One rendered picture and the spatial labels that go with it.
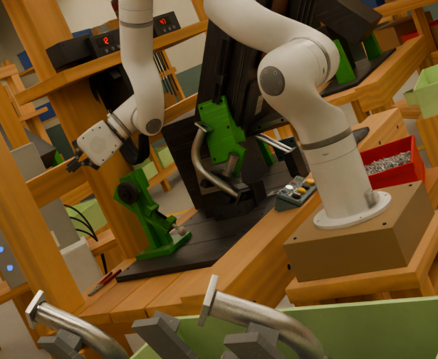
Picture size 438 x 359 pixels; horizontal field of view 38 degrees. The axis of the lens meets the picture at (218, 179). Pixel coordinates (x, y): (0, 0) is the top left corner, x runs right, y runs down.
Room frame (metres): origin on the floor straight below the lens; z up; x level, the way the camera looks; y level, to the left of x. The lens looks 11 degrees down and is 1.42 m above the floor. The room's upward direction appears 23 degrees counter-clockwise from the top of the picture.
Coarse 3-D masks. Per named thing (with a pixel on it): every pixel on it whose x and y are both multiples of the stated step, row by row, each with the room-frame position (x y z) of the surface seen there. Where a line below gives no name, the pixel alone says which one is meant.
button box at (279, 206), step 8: (296, 176) 1.97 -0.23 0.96; (288, 184) 1.92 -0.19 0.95; (296, 184) 1.92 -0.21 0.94; (280, 192) 1.87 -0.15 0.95; (288, 192) 1.87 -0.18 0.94; (312, 192) 1.89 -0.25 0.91; (280, 200) 1.86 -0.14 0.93; (288, 200) 1.85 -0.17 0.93; (296, 200) 1.83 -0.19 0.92; (304, 200) 1.85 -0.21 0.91; (280, 208) 1.87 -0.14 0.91; (288, 208) 1.85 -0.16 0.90
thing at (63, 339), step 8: (48, 336) 0.88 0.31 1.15; (56, 336) 0.86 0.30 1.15; (64, 336) 0.88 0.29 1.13; (72, 336) 0.88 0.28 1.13; (40, 344) 0.88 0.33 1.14; (48, 344) 0.87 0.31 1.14; (56, 344) 0.86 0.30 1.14; (64, 344) 0.86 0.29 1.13; (72, 344) 0.88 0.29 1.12; (80, 344) 0.89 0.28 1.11; (48, 352) 0.89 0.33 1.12; (56, 352) 0.87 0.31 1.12; (64, 352) 0.86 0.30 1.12; (72, 352) 0.87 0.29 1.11
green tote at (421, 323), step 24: (288, 312) 1.05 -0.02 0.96; (312, 312) 1.02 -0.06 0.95; (336, 312) 0.99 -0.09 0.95; (360, 312) 0.96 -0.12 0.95; (384, 312) 0.93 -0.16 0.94; (408, 312) 0.91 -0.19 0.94; (432, 312) 0.88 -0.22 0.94; (192, 336) 1.21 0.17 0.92; (216, 336) 1.17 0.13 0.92; (336, 336) 1.00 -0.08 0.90; (360, 336) 0.97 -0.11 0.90; (384, 336) 0.94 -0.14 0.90; (408, 336) 0.92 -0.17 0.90; (432, 336) 0.89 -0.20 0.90
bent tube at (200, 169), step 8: (200, 128) 2.12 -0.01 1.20; (208, 128) 2.12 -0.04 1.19; (200, 136) 2.12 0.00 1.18; (192, 144) 2.15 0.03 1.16; (200, 144) 2.14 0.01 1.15; (192, 152) 2.14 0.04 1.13; (192, 160) 2.14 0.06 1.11; (200, 160) 2.14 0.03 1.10; (200, 168) 2.13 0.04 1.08; (208, 176) 2.10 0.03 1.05; (216, 176) 2.10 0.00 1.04; (216, 184) 2.08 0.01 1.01; (224, 184) 2.06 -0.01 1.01; (232, 192) 2.03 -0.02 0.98
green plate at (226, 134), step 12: (204, 108) 2.15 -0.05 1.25; (216, 108) 2.12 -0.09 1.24; (228, 108) 2.10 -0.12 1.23; (204, 120) 2.15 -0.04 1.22; (216, 120) 2.12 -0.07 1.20; (228, 120) 2.09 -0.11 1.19; (216, 132) 2.12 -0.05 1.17; (228, 132) 2.09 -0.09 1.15; (240, 132) 2.13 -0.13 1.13; (216, 144) 2.12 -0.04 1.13; (228, 144) 2.09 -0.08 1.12; (216, 156) 2.12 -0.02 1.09; (228, 156) 2.09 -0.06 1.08
